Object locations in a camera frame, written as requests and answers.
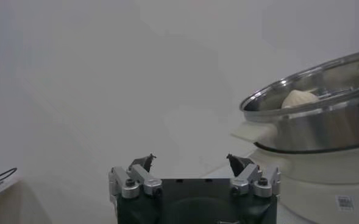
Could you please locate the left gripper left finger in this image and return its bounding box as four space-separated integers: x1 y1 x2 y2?
108 153 163 200

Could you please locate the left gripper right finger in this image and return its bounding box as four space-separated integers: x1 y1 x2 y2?
226 153 282 198

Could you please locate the white steamed baozi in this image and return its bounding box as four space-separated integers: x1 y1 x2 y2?
281 89 320 110

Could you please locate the stainless steel steamer basket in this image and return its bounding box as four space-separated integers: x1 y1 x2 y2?
239 48 359 155

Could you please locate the white electric cooker base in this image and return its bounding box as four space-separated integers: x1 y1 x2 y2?
230 121 359 224

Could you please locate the thin black cable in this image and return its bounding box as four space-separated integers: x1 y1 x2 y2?
0 167 18 191

